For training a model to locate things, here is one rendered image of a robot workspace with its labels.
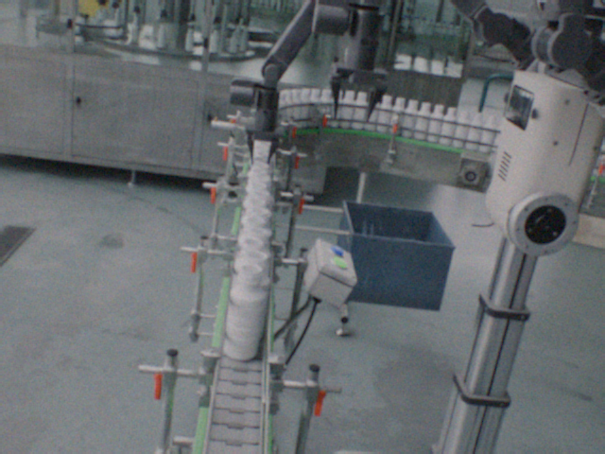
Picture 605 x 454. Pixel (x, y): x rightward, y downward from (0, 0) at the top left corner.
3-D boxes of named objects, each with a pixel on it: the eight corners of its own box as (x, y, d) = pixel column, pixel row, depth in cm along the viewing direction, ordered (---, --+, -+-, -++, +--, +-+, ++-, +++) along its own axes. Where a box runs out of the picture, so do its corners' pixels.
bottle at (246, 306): (223, 361, 118) (233, 274, 112) (222, 343, 123) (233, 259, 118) (258, 363, 119) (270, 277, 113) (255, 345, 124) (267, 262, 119)
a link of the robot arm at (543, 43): (609, 48, 127) (596, 45, 133) (571, 13, 125) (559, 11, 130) (574, 87, 130) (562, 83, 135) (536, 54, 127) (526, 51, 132)
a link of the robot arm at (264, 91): (281, 89, 173) (281, 85, 178) (253, 85, 172) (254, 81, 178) (277, 115, 175) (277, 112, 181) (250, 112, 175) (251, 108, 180)
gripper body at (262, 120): (244, 130, 183) (248, 103, 180) (283, 135, 183) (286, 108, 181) (243, 136, 177) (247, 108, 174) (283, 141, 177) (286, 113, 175)
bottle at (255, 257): (261, 329, 130) (272, 250, 124) (263, 346, 124) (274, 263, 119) (229, 327, 129) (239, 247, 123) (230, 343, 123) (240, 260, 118)
